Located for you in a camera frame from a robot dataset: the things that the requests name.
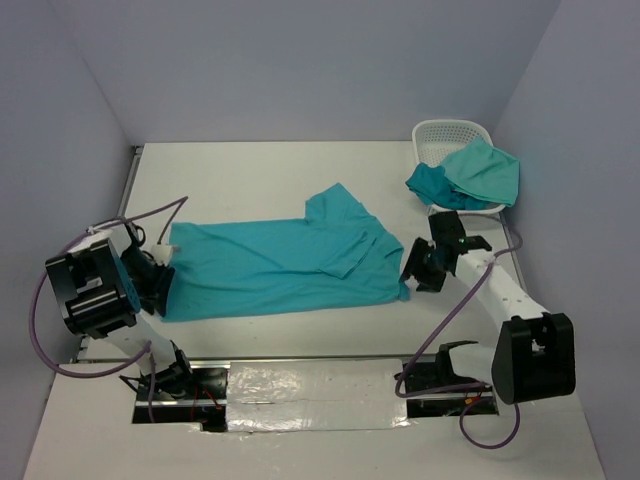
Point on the dark teal t shirt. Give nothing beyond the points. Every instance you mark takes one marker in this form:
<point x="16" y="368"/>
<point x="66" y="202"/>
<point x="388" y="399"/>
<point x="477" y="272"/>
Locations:
<point x="432" y="187"/>

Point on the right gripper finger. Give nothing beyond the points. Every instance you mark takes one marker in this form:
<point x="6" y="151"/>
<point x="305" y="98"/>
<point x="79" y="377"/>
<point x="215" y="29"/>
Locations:
<point x="418" y="265"/>
<point x="430" y="282"/>

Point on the turquoise t shirt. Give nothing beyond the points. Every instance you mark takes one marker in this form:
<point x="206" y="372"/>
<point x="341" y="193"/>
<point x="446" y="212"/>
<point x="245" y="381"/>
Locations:
<point x="337" y="256"/>

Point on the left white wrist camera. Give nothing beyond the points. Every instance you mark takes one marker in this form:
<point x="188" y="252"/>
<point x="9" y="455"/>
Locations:
<point x="162" y="253"/>

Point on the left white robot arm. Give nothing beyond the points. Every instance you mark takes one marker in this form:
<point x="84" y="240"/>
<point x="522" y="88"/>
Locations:
<point x="107" y="284"/>

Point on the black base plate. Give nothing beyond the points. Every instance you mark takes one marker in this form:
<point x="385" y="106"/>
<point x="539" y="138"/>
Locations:
<point x="448" y="404"/>
<point x="203" y="403"/>

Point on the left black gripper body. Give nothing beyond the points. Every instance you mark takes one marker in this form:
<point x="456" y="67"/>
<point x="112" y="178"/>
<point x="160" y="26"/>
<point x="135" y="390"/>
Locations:
<point x="143" y="271"/>

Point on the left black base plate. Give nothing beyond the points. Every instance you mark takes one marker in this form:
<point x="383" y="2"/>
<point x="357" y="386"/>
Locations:
<point x="203" y="403"/>

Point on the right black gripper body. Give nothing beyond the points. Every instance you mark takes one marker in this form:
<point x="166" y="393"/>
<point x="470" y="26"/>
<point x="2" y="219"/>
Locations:
<point x="433" y="265"/>

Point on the light green t shirt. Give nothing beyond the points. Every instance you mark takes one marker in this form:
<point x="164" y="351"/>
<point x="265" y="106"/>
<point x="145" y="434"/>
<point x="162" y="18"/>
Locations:
<point x="484" y="172"/>

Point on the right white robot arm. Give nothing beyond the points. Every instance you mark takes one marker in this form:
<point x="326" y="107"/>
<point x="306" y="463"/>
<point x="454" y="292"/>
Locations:
<point x="533" y="357"/>

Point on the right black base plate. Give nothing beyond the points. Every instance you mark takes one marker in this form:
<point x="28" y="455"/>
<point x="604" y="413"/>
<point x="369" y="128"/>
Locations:
<point x="448" y="404"/>

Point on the white plastic laundry basket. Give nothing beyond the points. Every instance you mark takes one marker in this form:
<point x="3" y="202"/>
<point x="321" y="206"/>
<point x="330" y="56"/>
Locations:
<point x="433" y="140"/>

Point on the silver tape patch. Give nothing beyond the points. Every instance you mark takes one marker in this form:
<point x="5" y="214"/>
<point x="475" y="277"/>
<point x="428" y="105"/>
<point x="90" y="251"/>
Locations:
<point x="320" y="395"/>

